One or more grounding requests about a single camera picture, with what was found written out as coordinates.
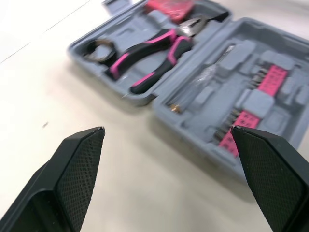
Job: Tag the black tape roll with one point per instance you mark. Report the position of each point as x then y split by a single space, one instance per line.
99 52

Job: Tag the pink bit holder strip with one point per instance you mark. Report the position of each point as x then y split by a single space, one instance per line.
265 79
235 129

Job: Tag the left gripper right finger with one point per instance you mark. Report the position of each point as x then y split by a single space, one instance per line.
265 174

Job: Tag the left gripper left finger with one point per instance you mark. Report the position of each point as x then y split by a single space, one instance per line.
70 178

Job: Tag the pink tape measure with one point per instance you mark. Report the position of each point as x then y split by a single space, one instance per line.
170 8

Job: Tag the grey plastic tool case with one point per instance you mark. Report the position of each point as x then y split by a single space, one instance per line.
205 79

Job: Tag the pink and black pliers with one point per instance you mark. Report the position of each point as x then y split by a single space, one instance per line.
154 55

